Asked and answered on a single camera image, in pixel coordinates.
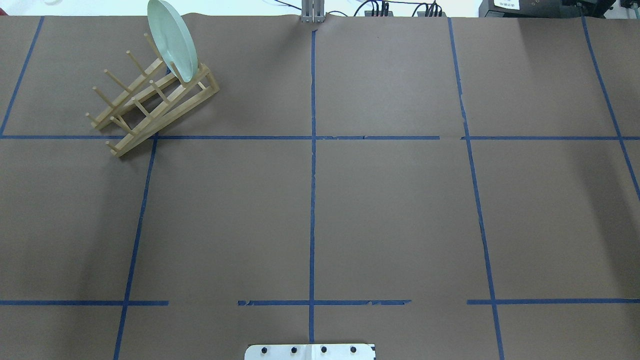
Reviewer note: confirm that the light green ceramic plate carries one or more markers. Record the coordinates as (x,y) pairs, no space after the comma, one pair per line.
(172,38)

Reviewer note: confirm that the brown paper table cover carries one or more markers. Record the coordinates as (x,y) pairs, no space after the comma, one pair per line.
(447,189)

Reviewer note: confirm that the wooden dish rack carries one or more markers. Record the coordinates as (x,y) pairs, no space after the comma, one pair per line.
(159,95)

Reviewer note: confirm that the black device with label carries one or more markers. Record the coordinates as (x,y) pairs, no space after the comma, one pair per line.
(547,9)

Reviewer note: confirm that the grey aluminium frame post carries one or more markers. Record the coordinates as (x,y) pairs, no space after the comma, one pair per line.
(313,11)

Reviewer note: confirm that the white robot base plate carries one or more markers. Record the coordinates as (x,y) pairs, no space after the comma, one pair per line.
(329,351)

